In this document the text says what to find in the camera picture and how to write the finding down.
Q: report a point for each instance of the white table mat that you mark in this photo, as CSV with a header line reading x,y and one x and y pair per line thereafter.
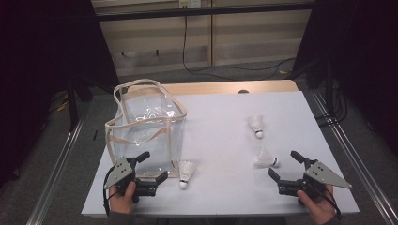
x,y
219,140

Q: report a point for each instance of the white shuttlecock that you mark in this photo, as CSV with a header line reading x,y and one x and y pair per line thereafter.
x,y
264,158
256,123
186,170

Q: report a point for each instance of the aluminium floor rail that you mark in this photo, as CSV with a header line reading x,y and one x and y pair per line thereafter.
x,y
74,134
352,156

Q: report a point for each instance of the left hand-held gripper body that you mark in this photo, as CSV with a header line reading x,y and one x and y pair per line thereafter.
x,y
123,170

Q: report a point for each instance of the person's right hand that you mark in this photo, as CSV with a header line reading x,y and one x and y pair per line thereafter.
x,y
320,209

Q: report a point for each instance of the clear plastic tote bag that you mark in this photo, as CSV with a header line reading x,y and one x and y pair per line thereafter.
x,y
140,146

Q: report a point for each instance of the dark curtain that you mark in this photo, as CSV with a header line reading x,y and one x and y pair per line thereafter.
x,y
37,47
369,47

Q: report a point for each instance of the person's left hand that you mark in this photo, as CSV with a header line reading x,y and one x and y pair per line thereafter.
x,y
122,201

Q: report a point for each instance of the black metal stand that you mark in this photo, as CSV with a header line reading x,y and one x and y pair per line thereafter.
x,y
73,106
329,81

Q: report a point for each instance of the white wall socket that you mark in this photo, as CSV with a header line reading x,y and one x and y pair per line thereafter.
x,y
190,3

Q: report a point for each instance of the black metal crossbar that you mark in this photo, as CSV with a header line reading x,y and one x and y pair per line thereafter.
x,y
219,10

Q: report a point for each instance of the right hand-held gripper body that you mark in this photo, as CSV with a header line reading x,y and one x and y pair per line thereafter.
x,y
322,175

